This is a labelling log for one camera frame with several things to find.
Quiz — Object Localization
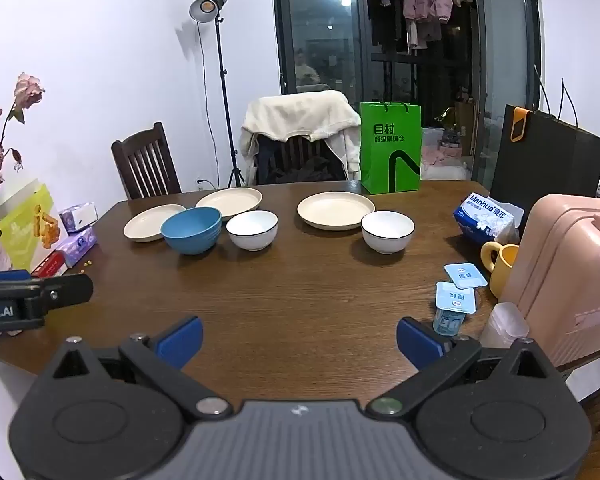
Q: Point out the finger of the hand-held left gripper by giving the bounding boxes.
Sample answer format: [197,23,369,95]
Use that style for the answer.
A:
[0,270,94,312]

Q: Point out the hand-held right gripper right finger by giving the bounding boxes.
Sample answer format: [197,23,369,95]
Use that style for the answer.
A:
[367,317,567,418]

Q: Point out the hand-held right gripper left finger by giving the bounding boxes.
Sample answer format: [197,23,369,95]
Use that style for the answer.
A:
[40,316,233,421]

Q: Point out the blue bowl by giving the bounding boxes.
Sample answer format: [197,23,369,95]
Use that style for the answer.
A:
[160,207,223,256]

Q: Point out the white bowl black rim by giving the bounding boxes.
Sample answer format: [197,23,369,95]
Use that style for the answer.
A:
[226,210,279,252]
[360,210,415,255]

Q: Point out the red flat box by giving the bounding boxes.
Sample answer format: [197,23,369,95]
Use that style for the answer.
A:
[30,250,67,277]

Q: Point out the blue lidded yogurt cup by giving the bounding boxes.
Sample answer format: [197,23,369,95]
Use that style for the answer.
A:
[444,262,488,288]
[433,281,476,336]

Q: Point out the open purple tissue pack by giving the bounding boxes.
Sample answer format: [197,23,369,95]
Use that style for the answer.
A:
[58,202,99,233]

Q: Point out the yellow-green snack box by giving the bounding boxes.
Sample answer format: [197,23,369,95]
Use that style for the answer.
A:
[0,182,62,271]

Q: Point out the clear plastic container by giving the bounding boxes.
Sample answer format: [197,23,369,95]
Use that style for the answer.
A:
[480,301,531,351]

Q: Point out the small cream round plate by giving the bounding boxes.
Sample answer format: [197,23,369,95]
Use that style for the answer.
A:
[123,204,187,243]

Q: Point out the yellow mug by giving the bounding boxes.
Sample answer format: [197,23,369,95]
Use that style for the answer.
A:
[481,241,521,301]

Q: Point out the blue tissue pack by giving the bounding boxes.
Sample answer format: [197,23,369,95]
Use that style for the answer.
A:
[453,191,527,246]

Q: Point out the dark wooden slatted chair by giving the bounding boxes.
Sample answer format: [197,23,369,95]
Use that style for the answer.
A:
[111,121,182,201]

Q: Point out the pink suitcase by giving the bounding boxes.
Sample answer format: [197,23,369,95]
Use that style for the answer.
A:
[502,192,600,368]

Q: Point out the green paper shopping bag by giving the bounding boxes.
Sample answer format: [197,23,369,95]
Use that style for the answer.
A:
[359,102,423,195]

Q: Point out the dried pink roses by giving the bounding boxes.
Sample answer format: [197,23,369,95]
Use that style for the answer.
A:
[0,72,46,241]

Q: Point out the wooden chair draped with clothes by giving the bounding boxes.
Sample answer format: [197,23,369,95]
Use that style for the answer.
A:
[255,132,348,186]

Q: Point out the black bag with orange tab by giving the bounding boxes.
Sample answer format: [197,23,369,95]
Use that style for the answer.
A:
[489,65,600,211]

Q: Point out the cream knit sweater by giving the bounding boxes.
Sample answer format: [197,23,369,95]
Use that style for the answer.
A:
[240,90,362,143]

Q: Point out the black tripod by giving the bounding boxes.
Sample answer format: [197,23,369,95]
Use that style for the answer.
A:
[189,0,247,190]

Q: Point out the dark glass sliding door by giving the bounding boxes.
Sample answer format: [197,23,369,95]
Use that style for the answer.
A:
[271,0,543,191]

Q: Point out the hanging dark clothes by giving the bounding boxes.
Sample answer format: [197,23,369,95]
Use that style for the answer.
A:
[370,0,406,51]

